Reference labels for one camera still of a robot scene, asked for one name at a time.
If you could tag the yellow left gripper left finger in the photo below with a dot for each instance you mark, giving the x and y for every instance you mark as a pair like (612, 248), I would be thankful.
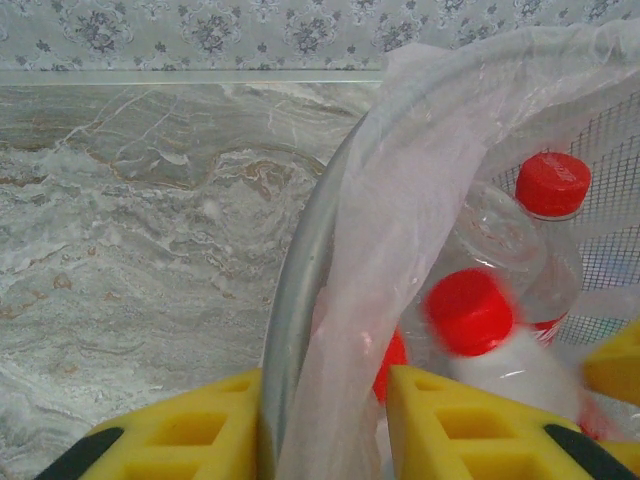
(240, 450)

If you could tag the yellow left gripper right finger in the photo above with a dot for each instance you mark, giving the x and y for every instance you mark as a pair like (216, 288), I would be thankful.
(425, 450)

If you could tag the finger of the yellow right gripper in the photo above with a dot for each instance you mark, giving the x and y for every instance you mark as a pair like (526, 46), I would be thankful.
(631, 452)
(620, 365)

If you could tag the red cap bottle white label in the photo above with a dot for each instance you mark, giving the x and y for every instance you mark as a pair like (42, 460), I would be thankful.
(470, 310)

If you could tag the grey metal mesh bin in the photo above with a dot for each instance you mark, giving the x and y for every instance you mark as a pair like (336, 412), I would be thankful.
(295, 280)

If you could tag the translucent plastic bin liner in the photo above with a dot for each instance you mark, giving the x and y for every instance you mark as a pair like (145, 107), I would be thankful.
(400, 200)

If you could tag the clear bottle with red cap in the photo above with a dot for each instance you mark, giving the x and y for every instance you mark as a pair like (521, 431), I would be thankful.
(552, 182)
(500, 230)

